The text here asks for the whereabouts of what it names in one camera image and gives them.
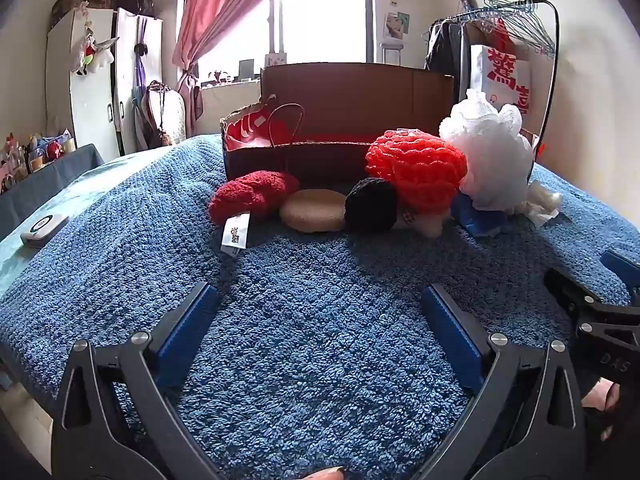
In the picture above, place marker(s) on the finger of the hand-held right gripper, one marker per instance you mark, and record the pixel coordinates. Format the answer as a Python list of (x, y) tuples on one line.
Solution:
[(565, 287), (620, 264)]

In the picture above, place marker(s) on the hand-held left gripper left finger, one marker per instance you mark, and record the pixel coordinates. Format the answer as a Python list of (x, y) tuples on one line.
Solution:
[(185, 325)]

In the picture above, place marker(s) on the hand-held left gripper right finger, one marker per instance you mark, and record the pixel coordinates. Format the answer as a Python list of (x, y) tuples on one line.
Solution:
[(452, 330)]

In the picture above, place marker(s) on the white tissue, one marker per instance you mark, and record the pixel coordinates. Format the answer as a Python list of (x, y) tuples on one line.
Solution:
[(542, 219)]

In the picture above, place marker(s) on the white cloth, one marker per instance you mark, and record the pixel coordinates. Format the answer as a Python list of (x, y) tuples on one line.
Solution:
[(547, 197)]

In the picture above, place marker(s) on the blue sponge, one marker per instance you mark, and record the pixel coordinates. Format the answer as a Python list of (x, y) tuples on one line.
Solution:
[(475, 220)]

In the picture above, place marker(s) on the dark red fuzzy plush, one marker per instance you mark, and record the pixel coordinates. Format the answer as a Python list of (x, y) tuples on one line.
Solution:
[(245, 192)]

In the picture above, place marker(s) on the black knitted ball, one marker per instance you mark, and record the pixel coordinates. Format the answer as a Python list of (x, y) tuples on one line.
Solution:
[(370, 205)]

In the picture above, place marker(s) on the white mesh bath pouf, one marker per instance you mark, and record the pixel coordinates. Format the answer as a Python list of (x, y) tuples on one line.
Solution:
[(485, 145)]

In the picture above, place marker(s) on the red mesh bath sponge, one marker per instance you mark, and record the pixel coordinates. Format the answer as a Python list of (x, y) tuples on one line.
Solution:
[(415, 165)]

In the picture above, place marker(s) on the beige round puff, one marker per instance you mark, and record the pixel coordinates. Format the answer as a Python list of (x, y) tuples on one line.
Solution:
[(312, 210)]

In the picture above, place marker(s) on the brown cardboard box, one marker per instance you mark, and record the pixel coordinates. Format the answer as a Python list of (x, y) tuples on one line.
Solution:
[(350, 95)]

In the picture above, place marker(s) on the brown shoulder bag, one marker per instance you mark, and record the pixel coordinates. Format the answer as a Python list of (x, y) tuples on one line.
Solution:
[(162, 135)]

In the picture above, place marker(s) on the person's right hand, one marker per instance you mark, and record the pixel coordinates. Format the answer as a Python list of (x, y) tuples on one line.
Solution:
[(602, 397)]

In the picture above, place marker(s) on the person's left hand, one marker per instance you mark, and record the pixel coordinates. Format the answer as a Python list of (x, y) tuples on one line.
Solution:
[(325, 474)]

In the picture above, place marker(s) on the blue towel blanket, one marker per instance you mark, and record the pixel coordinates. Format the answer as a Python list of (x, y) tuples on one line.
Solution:
[(320, 285)]

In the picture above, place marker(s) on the teal bed sheet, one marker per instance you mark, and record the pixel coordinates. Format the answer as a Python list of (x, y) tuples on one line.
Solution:
[(75, 200)]

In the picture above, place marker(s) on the small white device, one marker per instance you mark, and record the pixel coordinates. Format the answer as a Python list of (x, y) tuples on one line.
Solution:
[(45, 227)]

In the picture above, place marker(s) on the dark blue desk cloth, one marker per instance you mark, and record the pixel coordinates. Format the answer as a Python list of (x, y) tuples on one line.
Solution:
[(55, 180)]

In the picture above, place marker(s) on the black clothes rack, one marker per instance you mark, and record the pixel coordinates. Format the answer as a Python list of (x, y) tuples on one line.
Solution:
[(554, 60)]

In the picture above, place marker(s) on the white upholstered chair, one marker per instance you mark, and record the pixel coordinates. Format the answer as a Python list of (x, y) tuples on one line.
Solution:
[(177, 110)]

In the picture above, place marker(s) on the white paper bag red print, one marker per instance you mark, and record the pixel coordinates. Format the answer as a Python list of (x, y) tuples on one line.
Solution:
[(487, 80)]

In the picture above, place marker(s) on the desk clutter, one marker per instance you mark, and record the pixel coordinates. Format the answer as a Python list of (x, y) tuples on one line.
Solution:
[(35, 152)]

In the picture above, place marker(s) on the white wardrobe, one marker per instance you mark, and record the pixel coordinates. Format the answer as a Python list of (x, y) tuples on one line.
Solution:
[(95, 110)]

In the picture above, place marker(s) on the dark hanging clothes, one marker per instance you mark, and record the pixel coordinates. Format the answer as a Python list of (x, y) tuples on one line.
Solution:
[(442, 55)]

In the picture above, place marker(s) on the floral greeting card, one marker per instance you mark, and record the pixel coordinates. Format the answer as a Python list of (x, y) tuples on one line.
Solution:
[(276, 59)]

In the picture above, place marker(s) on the hanging plush toy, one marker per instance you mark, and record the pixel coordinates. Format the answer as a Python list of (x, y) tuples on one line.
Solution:
[(92, 55)]

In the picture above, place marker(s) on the white metal stool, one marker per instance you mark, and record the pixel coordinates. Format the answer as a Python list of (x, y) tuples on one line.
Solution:
[(392, 46)]

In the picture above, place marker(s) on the pink curtain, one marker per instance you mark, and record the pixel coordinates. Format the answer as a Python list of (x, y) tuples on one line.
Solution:
[(215, 10)]

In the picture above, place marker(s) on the window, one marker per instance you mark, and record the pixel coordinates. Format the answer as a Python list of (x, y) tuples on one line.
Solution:
[(325, 10)]

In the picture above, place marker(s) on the small grey frame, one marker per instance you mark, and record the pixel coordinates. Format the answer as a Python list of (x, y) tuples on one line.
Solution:
[(246, 69)]

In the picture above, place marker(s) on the wall poster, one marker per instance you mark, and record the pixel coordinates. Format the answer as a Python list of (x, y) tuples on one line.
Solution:
[(396, 26)]

